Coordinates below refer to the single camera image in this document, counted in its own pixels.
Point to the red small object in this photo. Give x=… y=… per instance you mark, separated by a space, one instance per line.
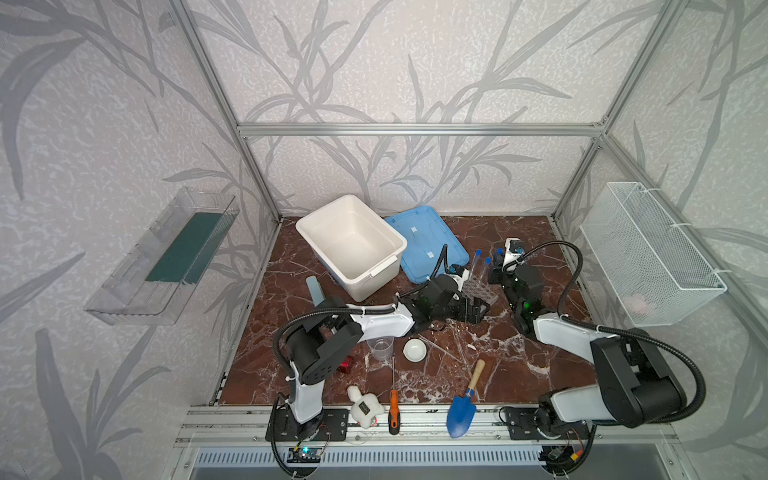
x=346 y=365

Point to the glass stirring rod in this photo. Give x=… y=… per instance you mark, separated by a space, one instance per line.
x=451 y=344

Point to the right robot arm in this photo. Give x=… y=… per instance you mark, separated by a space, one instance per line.
x=639 y=379

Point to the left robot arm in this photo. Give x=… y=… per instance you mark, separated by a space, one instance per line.
x=313 y=345

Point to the clear acrylic test tube rack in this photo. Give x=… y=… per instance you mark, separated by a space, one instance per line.
x=476 y=287

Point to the grey-blue flat tool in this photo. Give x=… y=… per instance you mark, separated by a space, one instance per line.
x=315 y=290

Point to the white wire basket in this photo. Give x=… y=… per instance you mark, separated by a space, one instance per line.
x=643 y=250

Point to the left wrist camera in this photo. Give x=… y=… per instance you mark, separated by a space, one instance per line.
x=459 y=274

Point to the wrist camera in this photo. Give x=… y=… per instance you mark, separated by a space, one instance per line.
x=459 y=274
x=514 y=248

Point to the green circuit board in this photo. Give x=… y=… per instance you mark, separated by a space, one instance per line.
x=304 y=455

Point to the clear measuring cup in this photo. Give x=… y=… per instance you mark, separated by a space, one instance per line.
x=382 y=348

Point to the blue capped test tube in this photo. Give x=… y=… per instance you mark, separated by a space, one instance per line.
x=476 y=263
x=498 y=257
x=485 y=272

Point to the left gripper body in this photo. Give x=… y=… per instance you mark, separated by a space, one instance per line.
x=464 y=303

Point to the blue garden trowel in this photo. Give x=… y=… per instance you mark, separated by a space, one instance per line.
x=462 y=409

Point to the white plastic bin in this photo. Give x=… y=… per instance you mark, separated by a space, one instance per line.
x=359 y=248

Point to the aluminium frame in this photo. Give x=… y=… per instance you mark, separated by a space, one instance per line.
x=690 y=116

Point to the blue plastic bin lid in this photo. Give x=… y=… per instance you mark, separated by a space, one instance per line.
x=426 y=233

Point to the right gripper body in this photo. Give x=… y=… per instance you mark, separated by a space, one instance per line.
x=504 y=276

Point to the pink object in basket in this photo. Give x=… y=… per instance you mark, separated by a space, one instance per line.
x=637 y=305

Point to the small white bowl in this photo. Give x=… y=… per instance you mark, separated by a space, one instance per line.
x=415 y=350

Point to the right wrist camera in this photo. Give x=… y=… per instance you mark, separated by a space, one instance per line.
x=514 y=248

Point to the clear wall shelf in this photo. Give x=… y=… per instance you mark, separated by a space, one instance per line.
x=155 y=281

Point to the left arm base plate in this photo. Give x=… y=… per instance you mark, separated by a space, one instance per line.
x=331 y=425

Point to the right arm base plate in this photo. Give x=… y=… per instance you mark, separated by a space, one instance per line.
x=535 y=423

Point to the orange handled screwdriver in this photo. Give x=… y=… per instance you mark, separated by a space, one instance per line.
x=394 y=417

